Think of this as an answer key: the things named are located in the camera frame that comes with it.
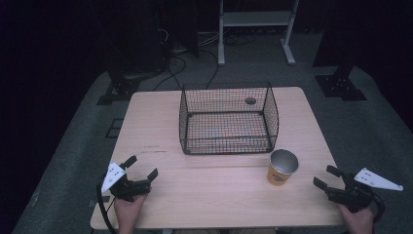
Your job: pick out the dark equipment cabinet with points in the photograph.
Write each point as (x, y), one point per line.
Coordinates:
(146, 32)

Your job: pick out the black stand base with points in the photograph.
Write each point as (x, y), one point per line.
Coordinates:
(341, 86)
(120, 89)

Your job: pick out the orange paper cup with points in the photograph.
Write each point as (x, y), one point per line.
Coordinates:
(277, 177)

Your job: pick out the person's right hand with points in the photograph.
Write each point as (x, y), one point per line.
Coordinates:
(358, 222)

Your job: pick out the person's left hand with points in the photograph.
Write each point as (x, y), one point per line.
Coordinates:
(128, 213)

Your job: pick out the white metal desk frame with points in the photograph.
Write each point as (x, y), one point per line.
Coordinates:
(256, 18)

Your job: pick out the dark round disc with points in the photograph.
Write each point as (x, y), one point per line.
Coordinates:
(250, 100)

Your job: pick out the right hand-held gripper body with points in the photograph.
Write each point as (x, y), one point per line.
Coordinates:
(355, 196)

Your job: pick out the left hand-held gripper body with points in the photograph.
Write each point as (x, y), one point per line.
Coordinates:
(130, 190)

